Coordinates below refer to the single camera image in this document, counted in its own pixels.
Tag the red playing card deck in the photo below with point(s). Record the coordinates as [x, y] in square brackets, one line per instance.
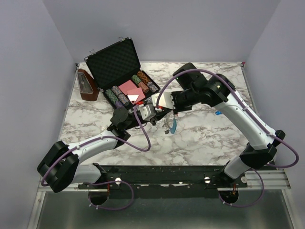
[130, 88]

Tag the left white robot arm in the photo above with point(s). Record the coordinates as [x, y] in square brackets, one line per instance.
[62, 164]

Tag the white dealer button card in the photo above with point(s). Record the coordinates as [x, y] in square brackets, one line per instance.
[133, 98]

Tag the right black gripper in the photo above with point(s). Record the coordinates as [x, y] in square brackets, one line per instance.
[177, 109]

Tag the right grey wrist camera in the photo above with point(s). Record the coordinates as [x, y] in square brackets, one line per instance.
[163, 101]

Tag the black mounting rail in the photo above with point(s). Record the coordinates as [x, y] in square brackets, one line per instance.
[163, 182]

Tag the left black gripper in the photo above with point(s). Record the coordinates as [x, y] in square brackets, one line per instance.
[159, 115]

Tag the blue silver carabiner keyring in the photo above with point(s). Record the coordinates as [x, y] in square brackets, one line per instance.
[169, 124]

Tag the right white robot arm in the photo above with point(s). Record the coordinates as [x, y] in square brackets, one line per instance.
[220, 93]

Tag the brown wooden metronome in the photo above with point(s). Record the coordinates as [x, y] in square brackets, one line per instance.
[87, 85]

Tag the black poker chip case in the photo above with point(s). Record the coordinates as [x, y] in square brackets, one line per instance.
[113, 66]

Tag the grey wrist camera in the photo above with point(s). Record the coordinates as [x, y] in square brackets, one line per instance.
[163, 101]
[147, 112]

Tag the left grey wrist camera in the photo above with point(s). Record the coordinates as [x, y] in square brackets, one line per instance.
[147, 112]

